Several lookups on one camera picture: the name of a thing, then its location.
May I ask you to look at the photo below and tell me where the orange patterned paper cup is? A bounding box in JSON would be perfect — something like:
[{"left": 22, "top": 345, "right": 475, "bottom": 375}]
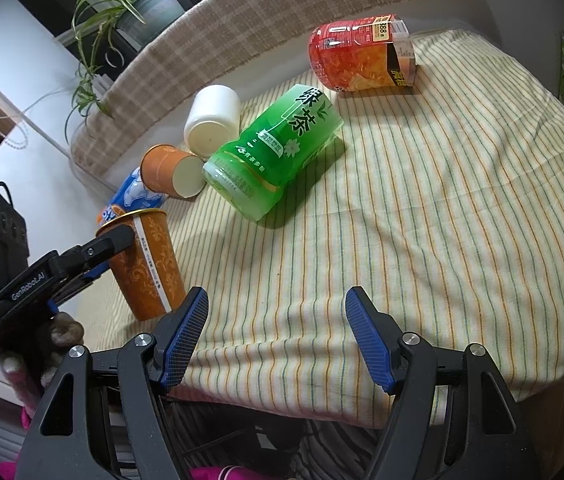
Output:
[{"left": 96, "top": 208, "right": 186, "bottom": 322}]

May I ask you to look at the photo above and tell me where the lying orange paper cup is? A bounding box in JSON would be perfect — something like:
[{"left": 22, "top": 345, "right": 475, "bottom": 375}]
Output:
[{"left": 140, "top": 144, "right": 206, "bottom": 200}]

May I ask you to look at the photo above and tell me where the green tea bottle cup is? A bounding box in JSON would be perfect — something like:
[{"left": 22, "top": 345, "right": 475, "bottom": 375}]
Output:
[{"left": 203, "top": 84, "right": 344, "bottom": 221}]

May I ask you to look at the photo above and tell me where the white plastic cup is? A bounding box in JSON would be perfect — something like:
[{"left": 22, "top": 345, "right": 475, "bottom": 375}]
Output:
[{"left": 184, "top": 84, "right": 241, "bottom": 159}]

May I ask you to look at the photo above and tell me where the red orange bottle cup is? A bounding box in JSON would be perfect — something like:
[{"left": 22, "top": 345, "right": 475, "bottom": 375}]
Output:
[{"left": 308, "top": 14, "right": 416, "bottom": 92}]

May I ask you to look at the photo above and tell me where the gloved left hand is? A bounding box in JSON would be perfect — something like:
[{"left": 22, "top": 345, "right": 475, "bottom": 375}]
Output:
[{"left": 0, "top": 312, "right": 84, "bottom": 417}]

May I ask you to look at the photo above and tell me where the blue arctic ocean can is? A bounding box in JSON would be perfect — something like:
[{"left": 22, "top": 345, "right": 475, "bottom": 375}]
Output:
[{"left": 96, "top": 167, "right": 168, "bottom": 226}]

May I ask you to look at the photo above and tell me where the yellow striped cloth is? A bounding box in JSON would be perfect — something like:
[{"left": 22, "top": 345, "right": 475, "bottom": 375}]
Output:
[{"left": 73, "top": 27, "right": 564, "bottom": 430}]

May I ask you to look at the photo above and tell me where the spider plant in pot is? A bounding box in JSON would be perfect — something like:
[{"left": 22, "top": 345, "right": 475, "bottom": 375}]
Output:
[{"left": 69, "top": 0, "right": 184, "bottom": 119}]

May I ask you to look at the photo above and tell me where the brown plaid blanket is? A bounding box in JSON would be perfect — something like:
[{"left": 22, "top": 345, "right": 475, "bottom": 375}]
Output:
[{"left": 70, "top": 0, "right": 410, "bottom": 176}]

